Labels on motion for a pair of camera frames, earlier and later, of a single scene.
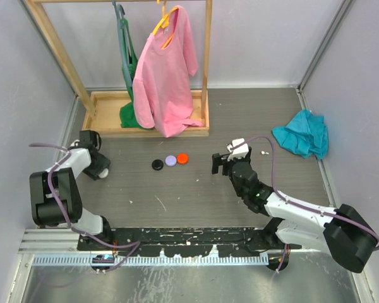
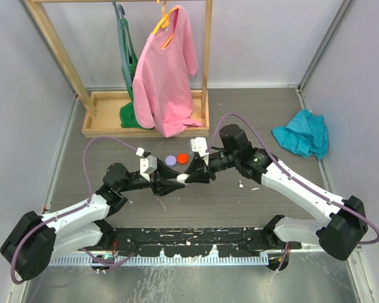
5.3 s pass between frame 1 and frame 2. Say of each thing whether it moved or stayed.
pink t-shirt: stayed
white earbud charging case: moved
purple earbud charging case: stayed
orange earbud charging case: stayed
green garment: stayed
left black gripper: moved
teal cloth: stayed
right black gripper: moved
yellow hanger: stayed
